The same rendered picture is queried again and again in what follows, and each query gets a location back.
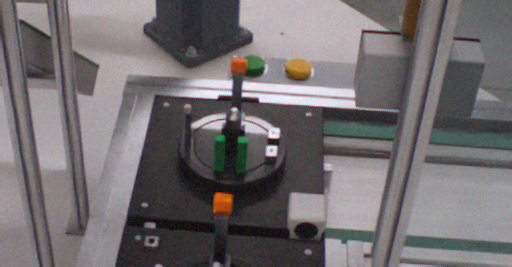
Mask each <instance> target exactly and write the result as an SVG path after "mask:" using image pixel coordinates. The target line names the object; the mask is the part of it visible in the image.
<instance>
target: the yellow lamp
mask: <svg viewBox="0 0 512 267"><path fill-rule="evenodd" d="M420 4H421V0H406V6H405V12H404V17H403V22H402V30H403V31H404V34H405V35H406V36H407V37H409V38H410V39H412V40H414V36H415V31H416V25H417V20H418V15H419V10H420Z"/></svg>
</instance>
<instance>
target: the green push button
mask: <svg viewBox="0 0 512 267"><path fill-rule="evenodd" d="M243 58H245V59H246V72H245V74H247V75H258V74H261V73H262V72H263V71H264V70H265V61H264V60H263V59H262V58H261V57H259V56H255V55H248V56H244V57H243Z"/></svg>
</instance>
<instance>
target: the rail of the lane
mask: <svg viewBox="0 0 512 267"><path fill-rule="evenodd" d="M231 88H232V81H216V80H200V78H185V77H169V76H153V75H138V74H128V75H127V80H126V83H125V87H123V90H122V98H123V93H125V92H132V93H137V97H138V98H142V95H143V93H147V95H150V94H154V97H171V98H186V99H201V100H216V101H231ZM242 102H247V103H262V104H277V105H293V106H308V107H322V108H323V121H324V122H338V123H353V124H367V125H381V126H396V128H397V122H398V117H399V112H400V111H391V110H375V108H360V107H356V106H355V94H354V89H342V88H326V87H310V86H295V85H279V84H263V83H247V82H243V91H242Z"/></svg>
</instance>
